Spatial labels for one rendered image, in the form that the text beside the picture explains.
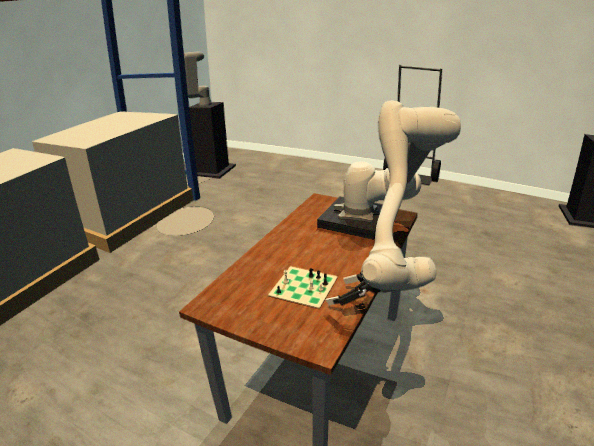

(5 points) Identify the green and cream chessboard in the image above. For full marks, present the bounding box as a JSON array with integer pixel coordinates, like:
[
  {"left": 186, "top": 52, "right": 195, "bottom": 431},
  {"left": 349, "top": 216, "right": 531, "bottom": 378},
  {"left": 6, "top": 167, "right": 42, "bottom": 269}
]
[{"left": 269, "top": 266, "right": 337, "bottom": 308}]

